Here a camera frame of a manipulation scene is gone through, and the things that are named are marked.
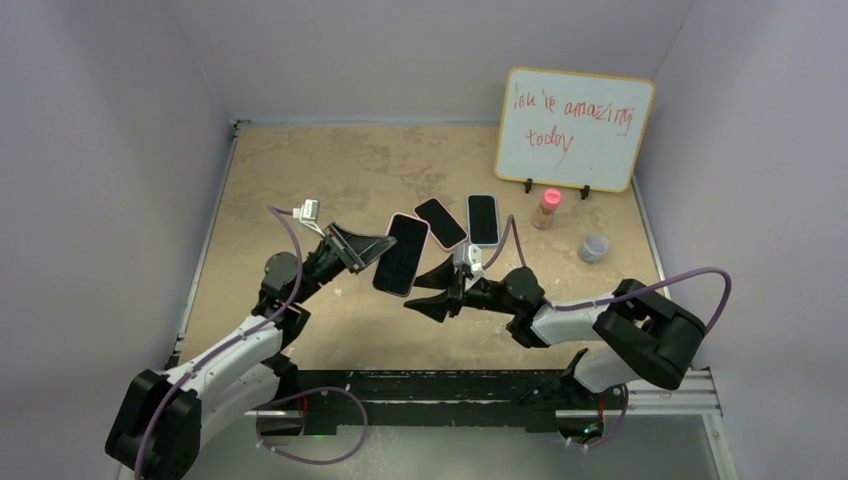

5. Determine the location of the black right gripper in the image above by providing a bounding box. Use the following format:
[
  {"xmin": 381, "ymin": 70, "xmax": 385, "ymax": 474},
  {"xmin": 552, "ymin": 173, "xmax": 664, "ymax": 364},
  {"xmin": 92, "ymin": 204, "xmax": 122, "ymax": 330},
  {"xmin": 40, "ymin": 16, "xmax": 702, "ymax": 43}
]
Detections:
[{"xmin": 404, "ymin": 254, "xmax": 518, "ymax": 323}]

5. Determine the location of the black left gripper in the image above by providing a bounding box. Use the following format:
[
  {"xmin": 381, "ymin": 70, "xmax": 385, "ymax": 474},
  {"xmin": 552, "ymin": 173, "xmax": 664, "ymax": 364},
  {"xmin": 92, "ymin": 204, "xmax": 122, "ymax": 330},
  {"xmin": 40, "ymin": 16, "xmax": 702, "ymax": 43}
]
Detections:
[{"xmin": 292, "ymin": 223, "xmax": 395, "ymax": 305}]

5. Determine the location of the pink phone case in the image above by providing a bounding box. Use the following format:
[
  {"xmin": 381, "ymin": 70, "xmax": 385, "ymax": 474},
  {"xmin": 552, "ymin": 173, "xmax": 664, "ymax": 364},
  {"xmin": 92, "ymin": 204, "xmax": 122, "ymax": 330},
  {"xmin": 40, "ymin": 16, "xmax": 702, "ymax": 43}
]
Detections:
[{"xmin": 372, "ymin": 211, "xmax": 432, "ymax": 298}]

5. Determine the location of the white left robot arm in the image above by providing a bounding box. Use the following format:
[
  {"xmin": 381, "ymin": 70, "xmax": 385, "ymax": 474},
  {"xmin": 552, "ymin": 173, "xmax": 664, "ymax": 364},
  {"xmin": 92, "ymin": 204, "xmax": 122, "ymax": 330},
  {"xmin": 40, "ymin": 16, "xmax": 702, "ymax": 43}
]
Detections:
[{"xmin": 105, "ymin": 223, "xmax": 397, "ymax": 479}]

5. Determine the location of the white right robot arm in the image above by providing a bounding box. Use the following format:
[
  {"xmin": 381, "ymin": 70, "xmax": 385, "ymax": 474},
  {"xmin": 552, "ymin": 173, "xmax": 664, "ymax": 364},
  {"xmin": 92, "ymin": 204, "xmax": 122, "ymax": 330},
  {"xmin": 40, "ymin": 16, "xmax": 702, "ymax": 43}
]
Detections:
[{"xmin": 404, "ymin": 260, "xmax": 708, "ymax": 407}]

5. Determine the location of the phone in blue case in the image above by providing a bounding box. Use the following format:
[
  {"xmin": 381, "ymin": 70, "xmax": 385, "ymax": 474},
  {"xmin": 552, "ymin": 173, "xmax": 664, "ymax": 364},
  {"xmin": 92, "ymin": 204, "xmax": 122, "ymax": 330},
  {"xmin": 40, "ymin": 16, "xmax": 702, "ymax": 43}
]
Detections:
[{"xmin": 467, "ymin": 194, "xmax": 500, "ymax": 247}]

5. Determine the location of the pink capped bottle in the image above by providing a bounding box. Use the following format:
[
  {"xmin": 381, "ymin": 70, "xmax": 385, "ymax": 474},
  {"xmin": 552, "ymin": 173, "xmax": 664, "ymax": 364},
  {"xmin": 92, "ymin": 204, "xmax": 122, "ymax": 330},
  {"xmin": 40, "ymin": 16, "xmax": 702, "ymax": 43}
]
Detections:
[{"xmin": 532, "ymin": 188, "xmax": 562, "ymax": 229}]

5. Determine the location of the small clear jar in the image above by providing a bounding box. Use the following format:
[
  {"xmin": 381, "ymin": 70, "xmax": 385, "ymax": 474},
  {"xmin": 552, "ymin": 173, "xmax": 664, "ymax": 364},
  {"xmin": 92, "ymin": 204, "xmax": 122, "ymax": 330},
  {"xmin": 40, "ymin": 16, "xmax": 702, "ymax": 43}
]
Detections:
[{"xmin": 577, "ymin": 231, "xmax": 610, "ymax": 264}]

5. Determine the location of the yellow framed whiteboard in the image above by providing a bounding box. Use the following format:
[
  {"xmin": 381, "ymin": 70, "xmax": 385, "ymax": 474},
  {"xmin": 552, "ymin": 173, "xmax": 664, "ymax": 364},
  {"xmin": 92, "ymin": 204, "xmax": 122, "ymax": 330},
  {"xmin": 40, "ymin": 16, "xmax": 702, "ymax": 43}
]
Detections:
[{"xmin": 494, "ymin": 67, "xmax": 656, "ymax": 193}]

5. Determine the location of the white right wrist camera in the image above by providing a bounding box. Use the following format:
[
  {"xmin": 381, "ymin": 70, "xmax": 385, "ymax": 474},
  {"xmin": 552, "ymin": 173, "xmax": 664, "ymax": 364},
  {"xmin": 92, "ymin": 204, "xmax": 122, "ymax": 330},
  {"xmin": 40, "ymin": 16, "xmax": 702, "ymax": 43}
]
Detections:
[{"xmin": 452, "ymin": 241, "xmax": 485, "ymax": 290}]

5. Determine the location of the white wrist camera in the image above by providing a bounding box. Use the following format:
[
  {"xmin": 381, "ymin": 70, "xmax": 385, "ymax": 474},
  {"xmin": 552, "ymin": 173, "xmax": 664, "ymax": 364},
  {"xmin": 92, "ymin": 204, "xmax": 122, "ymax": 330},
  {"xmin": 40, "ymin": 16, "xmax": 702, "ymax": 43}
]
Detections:
[
  {"xmin": 291, "ymin": 198, "xmax": 326, "ymax": 238},
  {"xmin": 452, "ymin": 241, "xmax": 485, "ymax": 290}
]

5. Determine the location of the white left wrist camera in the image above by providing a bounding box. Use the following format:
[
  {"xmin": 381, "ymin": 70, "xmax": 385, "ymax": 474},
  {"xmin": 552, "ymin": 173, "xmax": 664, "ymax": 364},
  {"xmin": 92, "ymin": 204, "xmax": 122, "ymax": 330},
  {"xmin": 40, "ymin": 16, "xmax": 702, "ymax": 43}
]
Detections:
[{"xmin": 291, "ymin": 198, "xmax": 326, "ymax": 238}]

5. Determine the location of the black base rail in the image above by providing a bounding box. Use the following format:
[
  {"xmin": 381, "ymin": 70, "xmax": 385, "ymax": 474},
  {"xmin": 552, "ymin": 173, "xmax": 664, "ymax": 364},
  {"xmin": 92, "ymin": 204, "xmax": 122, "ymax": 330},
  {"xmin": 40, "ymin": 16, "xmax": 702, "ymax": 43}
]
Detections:
[{"xmin": 245, "ymin": 368, "xmax": 722, "ymax": 439}]

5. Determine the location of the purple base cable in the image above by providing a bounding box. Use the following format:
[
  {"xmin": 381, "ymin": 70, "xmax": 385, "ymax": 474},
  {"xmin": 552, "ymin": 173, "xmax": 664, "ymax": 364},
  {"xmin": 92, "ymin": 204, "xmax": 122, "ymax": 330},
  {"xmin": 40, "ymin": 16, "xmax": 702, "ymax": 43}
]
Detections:
[{"xmin": 255, "ymin": 385, "xmax": 370, "ymax": 467}]

